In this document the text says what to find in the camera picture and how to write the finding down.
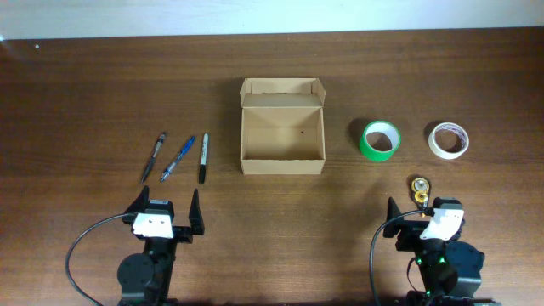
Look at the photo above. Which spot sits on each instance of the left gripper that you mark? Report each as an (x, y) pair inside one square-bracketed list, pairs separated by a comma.
[(181, 232)]

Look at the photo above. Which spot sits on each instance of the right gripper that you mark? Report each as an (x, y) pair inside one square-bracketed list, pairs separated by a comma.
[(408, 229)]

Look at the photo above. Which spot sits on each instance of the green tape roll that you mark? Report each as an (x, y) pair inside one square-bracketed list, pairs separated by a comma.
[(379, 141)]

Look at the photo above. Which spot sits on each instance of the white masking tape roll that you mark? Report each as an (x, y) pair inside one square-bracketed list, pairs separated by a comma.
[(448, 141)]

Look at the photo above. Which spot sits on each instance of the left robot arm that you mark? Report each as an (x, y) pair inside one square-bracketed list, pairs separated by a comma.
[(145, 277)]

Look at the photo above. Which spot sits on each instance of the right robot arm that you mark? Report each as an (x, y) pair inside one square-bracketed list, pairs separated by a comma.
[(450, 268)]

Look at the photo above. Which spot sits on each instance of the blue gel pen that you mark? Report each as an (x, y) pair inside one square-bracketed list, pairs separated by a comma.
[(177, 159)]

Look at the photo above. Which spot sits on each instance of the black gel pen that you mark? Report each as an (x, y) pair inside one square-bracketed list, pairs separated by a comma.
[(152, 159)]

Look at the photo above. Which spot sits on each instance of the black sharpie marker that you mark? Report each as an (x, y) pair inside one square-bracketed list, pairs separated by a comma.
[(203, 160)]

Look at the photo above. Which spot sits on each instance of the open cardboard box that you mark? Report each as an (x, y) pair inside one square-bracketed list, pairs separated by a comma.
[(282, 126)]

